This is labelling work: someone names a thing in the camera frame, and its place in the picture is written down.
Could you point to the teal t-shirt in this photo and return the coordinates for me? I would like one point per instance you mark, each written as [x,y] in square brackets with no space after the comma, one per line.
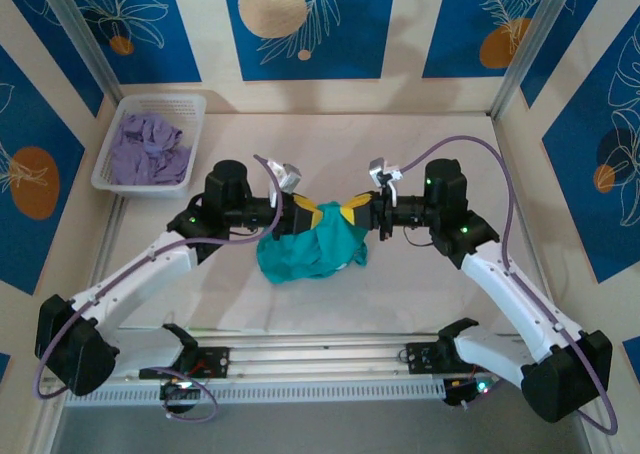
[300,259]

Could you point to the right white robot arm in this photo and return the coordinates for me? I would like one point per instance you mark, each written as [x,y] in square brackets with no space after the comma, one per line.
[500,294]

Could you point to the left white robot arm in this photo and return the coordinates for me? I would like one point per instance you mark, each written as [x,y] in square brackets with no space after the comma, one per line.
[140,274]

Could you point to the white plastic lattice basket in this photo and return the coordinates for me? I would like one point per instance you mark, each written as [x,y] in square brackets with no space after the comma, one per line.
[197,124]

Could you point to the lavender crumpled garment pile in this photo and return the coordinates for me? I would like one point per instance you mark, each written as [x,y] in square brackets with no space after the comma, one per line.
[150,149]

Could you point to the right aluminium side rail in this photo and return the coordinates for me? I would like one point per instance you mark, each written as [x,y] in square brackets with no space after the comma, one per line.
[516,174]

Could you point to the aluminium side rail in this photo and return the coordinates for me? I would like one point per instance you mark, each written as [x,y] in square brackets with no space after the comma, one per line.
[516,174]
[114,224]

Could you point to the left aluminium side rail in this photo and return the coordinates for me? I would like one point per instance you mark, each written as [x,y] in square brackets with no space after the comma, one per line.
[114,224]

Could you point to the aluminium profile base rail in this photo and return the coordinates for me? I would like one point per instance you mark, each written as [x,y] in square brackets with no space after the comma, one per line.
[320,359]

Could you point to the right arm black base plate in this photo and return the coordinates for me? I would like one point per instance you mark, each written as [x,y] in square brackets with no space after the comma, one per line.
[422,356]

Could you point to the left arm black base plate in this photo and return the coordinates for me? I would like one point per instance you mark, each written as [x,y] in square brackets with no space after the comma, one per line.
[215,361]

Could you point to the right aluminium frame post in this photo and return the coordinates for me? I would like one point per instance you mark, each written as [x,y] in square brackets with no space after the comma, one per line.
[536,44]

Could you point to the aluminium frame post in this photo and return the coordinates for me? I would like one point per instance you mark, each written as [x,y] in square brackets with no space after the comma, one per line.
[536,44]
[78,29]

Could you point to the left aluminium frame post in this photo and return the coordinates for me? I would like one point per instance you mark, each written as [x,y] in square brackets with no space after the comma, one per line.
[78,29]

